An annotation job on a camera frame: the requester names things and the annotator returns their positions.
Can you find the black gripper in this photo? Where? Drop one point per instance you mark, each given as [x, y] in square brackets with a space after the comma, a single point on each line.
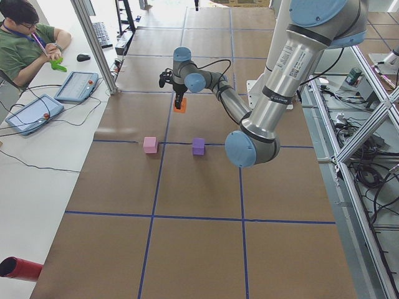
[179, 88]

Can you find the orange foam cube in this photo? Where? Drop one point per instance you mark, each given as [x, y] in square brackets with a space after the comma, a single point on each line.
[179, 106]

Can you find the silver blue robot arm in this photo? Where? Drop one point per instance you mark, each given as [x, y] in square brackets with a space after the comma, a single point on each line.
[311, 28]

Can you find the purple foam cube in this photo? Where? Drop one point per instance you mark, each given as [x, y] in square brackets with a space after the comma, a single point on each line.
[198, 146]

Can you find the pink foam cube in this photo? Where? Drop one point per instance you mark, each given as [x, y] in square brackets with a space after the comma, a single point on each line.
[150, 145]

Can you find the black keyboard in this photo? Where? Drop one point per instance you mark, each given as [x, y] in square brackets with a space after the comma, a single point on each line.
[102, 35]

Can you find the blue teach pendant far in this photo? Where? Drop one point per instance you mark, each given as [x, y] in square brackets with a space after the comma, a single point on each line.
[77, 87]

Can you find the blue teach pendant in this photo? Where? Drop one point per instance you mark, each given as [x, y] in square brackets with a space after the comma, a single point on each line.
[77, 87]
[34, 115]

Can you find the black computer mouse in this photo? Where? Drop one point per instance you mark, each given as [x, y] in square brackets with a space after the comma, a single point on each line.
[83, 57]

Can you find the green plastic object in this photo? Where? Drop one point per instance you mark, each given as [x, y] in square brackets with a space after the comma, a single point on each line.
[57, 65]

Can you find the blue teach pendant near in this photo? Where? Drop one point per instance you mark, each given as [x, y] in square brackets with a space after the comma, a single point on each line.
[34, 115]

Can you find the person in green shirt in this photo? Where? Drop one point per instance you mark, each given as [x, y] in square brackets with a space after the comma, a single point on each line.
[26, 44]

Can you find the red cylinder tube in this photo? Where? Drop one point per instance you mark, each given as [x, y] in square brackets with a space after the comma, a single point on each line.
[21, 269]

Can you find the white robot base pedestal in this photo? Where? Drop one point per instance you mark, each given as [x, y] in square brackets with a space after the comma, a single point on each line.
[255, 92]

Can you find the grey aluminium frame post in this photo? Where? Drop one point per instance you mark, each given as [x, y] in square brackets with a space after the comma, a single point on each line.
[84, 19]

